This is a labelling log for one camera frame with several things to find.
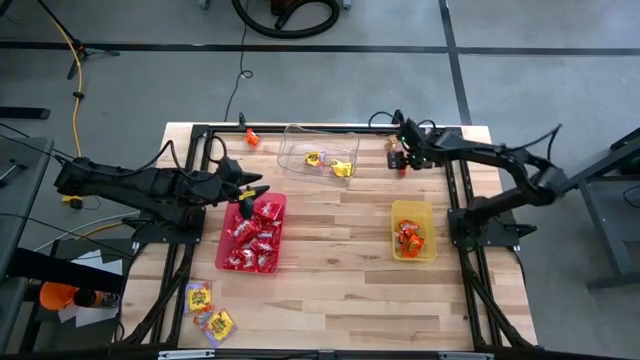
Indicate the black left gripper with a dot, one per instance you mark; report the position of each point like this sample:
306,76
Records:
230,185

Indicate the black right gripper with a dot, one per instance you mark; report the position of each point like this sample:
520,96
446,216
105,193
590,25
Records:
422,145

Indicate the yellow candy packet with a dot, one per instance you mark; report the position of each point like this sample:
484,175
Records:
220,327
315,159
198,299
342,168
394,145

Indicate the red candy packet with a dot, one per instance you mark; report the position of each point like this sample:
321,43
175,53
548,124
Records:
243,231
261,246
233,260
250,262
268,263
270,211
271,233

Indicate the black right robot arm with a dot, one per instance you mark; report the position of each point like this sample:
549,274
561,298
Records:
500,155

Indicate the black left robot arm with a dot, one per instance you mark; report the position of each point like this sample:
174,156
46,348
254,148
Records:
150,185

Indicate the pink plastic bin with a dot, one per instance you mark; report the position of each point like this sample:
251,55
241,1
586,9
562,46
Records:
231,210

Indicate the black table clamp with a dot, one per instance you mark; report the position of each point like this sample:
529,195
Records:
242,120
397,116

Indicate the yellow plastic bin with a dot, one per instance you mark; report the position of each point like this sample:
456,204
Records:
417,210

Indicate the clear plastic bin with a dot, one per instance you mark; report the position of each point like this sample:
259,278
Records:
300,145

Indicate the grey caster wheel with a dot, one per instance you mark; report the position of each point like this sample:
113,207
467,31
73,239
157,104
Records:
345,4

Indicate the dark drink bottle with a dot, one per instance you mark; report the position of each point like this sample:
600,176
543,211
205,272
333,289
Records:
97,298

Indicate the black tripod stand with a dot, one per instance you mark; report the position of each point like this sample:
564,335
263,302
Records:
102,52

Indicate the black diagonal beam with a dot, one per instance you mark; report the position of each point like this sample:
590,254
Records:
65,270

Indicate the white paper sheets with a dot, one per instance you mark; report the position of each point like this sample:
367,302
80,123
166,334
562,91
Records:
92,316

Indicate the dark metal side table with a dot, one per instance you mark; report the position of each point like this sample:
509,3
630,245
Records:
610,220

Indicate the orange plastic cup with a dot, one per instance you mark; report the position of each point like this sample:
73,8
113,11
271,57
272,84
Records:
56,296

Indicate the grey side table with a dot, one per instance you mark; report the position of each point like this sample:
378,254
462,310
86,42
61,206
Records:
25,210

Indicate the black floor strip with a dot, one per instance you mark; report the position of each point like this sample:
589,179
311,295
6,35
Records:
25,113

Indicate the small grey hand tool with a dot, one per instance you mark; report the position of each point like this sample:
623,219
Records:
10,172

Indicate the black aluminium table frame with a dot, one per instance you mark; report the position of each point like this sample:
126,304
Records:
350,129

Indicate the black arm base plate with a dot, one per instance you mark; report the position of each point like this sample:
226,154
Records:
500,230
150,232

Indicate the silver metal bracket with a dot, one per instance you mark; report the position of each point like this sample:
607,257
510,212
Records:
186,354
465,356

